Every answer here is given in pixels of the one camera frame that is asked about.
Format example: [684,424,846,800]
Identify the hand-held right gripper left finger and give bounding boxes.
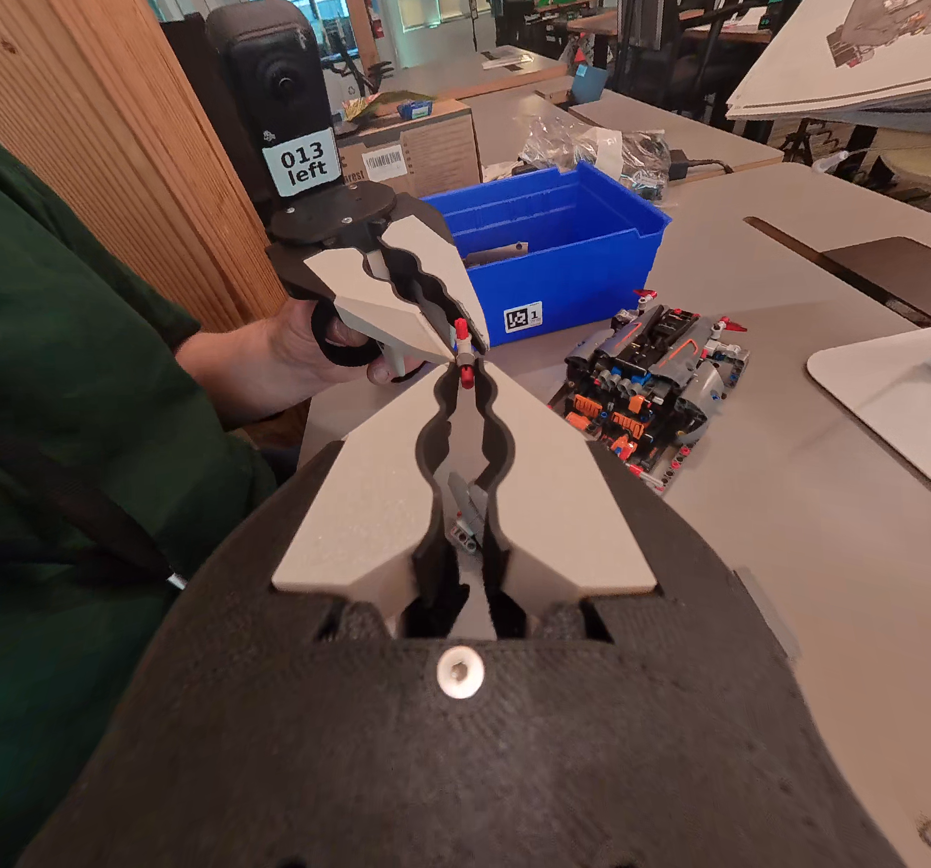
[272,363,458,636]

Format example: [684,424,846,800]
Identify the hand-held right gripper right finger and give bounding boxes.
[476,360,658,634]

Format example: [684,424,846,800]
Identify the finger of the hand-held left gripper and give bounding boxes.
[380,214,492,356]
[300,246,461,362]

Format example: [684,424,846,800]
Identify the red and grey lego piece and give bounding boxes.
[452,317,480,391]

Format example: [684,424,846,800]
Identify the lego car model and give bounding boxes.
[549,288,752,497]

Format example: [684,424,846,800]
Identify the person's left forearm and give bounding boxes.
[175,316,314,426]

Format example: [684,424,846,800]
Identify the tan grey lego panel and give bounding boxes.
[464,241,530,267]

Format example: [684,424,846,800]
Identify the lego instruction booklet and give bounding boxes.
[726,0,931,120]

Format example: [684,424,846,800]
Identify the person's left hand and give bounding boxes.
[269,297,426,405]

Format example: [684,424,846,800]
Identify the black leaning board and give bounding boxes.
[160,14,270,229]

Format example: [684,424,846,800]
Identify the brown cardboard box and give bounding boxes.
[336,99,482,200]

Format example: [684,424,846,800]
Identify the blue bin with white tag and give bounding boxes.
[422,159,674,346]

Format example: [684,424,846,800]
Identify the pile of clear plastic bags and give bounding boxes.
[520,112,674,200]

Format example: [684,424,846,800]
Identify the small blue box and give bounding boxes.
[571,64,610,106]

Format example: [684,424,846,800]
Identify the black power adapter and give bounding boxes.
[665,148,736,182]

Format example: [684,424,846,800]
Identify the black mesh office chair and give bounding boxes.
[618,0,688,73]

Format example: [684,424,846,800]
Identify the white book stand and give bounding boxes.
[806,101,931,480]

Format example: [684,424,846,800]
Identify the black strap with clip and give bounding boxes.
[0,432,189,590]

